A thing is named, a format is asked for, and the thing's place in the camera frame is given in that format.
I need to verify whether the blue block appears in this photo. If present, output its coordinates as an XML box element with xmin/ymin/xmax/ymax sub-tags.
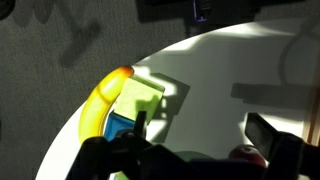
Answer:
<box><xmin>103</xmin><ymin>111</ymin><xmax>138</xmax><ymax>143</ymax></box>

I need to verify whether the yellow green block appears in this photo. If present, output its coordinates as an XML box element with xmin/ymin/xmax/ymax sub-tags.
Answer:
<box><xmin>113</xmin><ymin>74</ymin><xmax>166</xmax><ymax>127</ymax></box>

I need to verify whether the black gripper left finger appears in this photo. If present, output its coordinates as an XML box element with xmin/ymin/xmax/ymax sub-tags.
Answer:
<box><xmin>134</xmin><ymin>110</ymin><xmax>148</xmax><ymax>138</ymax></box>

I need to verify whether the yellow toy banana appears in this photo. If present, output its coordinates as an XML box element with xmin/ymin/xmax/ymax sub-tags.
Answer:
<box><xmin>78</xmin><ymin>65</ymin><xmax>135</xmax><ymax>147</ymax></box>

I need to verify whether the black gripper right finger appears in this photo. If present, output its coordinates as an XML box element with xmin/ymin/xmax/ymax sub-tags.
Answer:
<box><xmin>244</xmin><ymin>112</ymin><xmax>280</xmax><ymax>160</ymax></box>

